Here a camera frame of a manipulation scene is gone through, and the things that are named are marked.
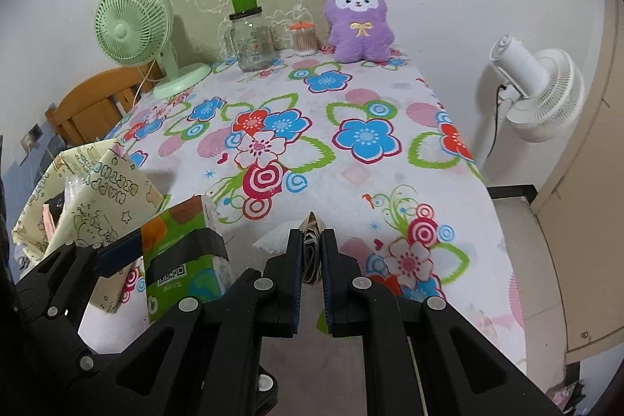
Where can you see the white cloth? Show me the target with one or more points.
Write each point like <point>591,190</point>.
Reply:
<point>274,241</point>

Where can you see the wall socket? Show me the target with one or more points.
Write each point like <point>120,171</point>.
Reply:
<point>33,134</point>

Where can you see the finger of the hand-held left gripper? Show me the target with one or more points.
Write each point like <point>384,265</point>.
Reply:
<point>267,394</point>
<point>117,252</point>

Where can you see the purple plush rabbit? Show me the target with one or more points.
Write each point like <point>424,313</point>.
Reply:
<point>358,31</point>

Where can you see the green desk fan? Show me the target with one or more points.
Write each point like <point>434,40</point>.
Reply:
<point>131,23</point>

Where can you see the white standing fan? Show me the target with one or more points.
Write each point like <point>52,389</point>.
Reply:
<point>546,94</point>

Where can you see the beige door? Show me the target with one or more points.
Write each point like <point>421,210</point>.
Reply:
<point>585,201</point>

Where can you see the patterned paper gift bag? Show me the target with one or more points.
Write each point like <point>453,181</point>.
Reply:
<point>105,201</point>

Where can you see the glass jar mug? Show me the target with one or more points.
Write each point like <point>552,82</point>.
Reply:
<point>251,43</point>

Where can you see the small jar with orange lid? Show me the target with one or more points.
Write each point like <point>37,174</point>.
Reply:
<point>304,40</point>

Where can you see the green tissue pack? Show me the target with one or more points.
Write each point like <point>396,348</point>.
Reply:
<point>190,270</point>

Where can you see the wooden chair back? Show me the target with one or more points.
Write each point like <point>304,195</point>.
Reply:
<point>90,104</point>

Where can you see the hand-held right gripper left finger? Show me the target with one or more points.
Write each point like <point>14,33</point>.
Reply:
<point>296,284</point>

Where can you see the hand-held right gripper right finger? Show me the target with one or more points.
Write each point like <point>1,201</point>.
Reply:
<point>327,289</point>

